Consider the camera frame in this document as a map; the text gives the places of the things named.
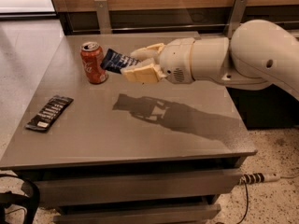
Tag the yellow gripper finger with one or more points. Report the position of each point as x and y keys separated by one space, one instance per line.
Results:
x=147 y=71
x=149 y=52

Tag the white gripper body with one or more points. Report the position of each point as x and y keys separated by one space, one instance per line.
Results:
x=177 y=61

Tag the blue rxbar blueberry bar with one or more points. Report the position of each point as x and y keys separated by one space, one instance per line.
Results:
x=114 y=61

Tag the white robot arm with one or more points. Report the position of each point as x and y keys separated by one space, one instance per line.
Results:
x=258 y=54

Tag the black rxbar chocolate bar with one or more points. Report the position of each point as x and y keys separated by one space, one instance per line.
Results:
x=49 y=113

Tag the red soda can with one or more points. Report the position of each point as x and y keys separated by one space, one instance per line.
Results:
x=92 y=55

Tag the grey drawer cabinet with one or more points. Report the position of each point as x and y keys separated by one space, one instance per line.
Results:
x=124 y=128

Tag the grey shelf ledge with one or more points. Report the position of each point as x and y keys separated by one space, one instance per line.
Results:
x=294 y=33

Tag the white power strip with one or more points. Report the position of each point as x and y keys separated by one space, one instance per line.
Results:
x=258 y=178

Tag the upper grey drawer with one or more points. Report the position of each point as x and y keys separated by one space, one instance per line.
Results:
x=129 y=188

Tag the grey drawer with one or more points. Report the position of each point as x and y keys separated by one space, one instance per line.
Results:
x=129 y=188
x=186 y=214

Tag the lower grey drawer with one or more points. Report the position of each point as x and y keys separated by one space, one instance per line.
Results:
x=186 y=214

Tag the black chair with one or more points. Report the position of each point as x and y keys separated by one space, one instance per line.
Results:
x=30 y=204

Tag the left metal bracket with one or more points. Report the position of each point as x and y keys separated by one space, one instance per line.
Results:
x=102 y=13

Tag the metal bracket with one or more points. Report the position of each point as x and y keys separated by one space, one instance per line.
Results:
x=102 y=13
x=235 y=18

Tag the right metal bracket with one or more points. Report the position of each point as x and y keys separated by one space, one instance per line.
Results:
x=235 y=18

